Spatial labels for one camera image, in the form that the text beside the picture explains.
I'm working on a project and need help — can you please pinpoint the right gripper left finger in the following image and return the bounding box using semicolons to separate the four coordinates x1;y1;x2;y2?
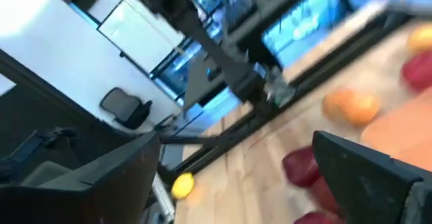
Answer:
0;131;161;224

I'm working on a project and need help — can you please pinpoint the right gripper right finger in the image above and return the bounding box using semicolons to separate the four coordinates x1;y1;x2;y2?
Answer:
312;131;432;224

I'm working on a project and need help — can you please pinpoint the orange fruit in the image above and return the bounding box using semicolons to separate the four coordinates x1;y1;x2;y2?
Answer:
321;88;381;127

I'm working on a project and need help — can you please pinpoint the orange plastic bin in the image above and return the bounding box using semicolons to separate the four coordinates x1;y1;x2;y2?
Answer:
360;88;432;173

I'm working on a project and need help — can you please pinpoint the silver aluminium profile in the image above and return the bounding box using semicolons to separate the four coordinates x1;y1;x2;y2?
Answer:
151;173;176;224

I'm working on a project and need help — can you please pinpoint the dark red apple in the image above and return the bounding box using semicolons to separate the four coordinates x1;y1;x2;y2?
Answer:
281;146;321;188

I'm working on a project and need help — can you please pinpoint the grey office chair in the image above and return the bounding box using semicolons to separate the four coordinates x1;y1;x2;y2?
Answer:
99;87;153;130

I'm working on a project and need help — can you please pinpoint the small yellow lemon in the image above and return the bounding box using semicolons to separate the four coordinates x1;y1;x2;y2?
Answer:
171;172;196;200

